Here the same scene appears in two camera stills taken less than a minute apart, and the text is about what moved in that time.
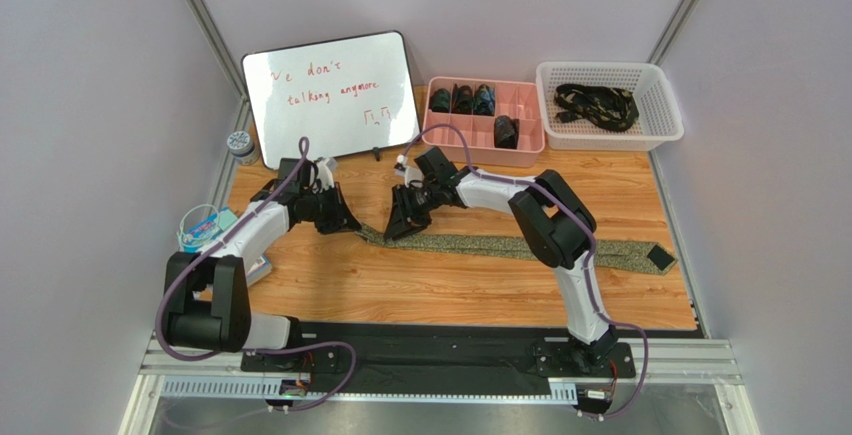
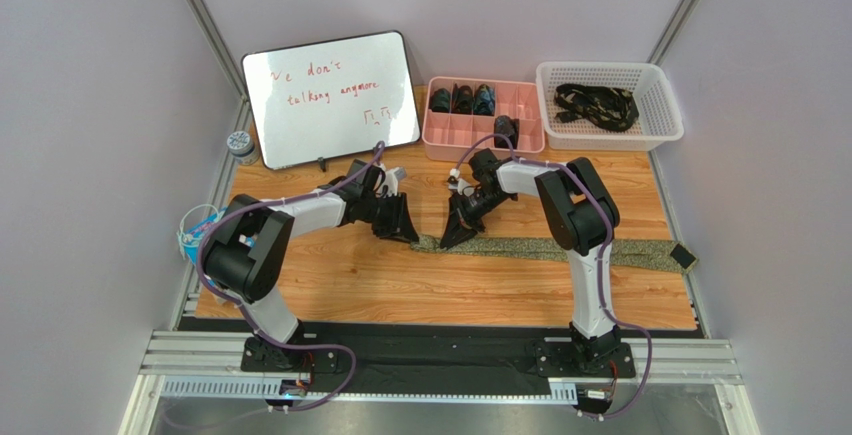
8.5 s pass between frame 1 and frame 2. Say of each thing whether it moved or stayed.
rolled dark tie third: stayed
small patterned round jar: stayed
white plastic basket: stayed
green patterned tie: moved
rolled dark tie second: stayed
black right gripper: moved
